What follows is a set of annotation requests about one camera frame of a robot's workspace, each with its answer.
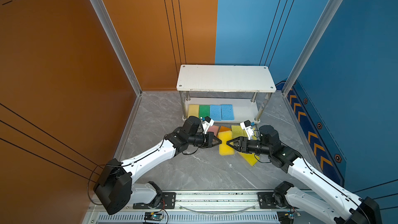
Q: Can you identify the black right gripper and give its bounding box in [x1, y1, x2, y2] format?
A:
[226, 137, 272, 156]

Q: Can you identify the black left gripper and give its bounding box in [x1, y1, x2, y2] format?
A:
[188, 132, 222, 148]

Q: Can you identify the blue sponge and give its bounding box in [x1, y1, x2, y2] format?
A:
[221, 104, 235, 121]
[209, 105, 222, 121]

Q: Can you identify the green sponge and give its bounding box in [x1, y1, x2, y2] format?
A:
[199, 105, 210, 119]

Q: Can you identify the pale yellow sponge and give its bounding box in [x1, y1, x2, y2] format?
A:
[188, 104, 200, 118]

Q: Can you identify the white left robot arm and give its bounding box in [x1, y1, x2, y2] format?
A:
[93, 116, 222, 215]

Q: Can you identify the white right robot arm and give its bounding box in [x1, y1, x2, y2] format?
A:
[226, 125, 382, 224]

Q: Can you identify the white two-tier shelf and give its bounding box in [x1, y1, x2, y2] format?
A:
[176, 65, 276, 123]

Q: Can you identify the lime porous sponge left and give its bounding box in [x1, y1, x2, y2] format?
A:
[231, 125, 247, 139]

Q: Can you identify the lime porous sponge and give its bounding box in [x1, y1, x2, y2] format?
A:
[246, 127, 258, 140]
[231, 125, 247, 139]

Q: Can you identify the pink sponge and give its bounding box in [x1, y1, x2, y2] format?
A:
[207, 125, 220, 136]

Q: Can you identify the bright yellow sponge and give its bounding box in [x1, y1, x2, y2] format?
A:
[238, 152, 258, 167]

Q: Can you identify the lime porous sponge right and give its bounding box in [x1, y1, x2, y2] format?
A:
[246, 127, 258, 140]

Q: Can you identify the orange sponge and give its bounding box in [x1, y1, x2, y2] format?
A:
[219, 126, 231, 132]

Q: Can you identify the green circuit board right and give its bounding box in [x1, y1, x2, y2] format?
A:
[277, 212, 301, 224]

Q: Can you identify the green circuit board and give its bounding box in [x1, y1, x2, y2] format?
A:
[277, 212, 301, 224]
[144, 212, 165, 223]

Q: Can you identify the green circuit board left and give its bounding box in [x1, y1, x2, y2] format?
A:
[144, 212, 165, 223]

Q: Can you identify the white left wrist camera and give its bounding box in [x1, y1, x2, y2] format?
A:
[199, 116, 214, 134]

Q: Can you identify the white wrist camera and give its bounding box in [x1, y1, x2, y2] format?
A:
[240, 120, 254, 131]
[199, 116, 214, 134]

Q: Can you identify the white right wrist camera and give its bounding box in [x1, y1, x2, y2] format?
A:
[240, 120, 254, 131]

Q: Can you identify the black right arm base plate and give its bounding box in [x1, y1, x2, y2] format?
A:
[257, 191, 293, 209]

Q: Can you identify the aluminium front rail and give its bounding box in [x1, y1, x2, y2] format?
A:
[81, 189, 357, 224]

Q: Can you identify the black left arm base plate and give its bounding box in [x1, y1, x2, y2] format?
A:
[133, 192, 176, 209]

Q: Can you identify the aluminium corner post right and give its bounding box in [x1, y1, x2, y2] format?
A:
[282, 0, 343, 96]

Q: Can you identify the aluminium corner post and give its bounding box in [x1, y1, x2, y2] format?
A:
[282, 0, 343, 96]
[89, 0, 142, 96]

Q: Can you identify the aluminium corner post left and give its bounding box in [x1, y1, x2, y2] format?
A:
[89, 0, 142, 96]

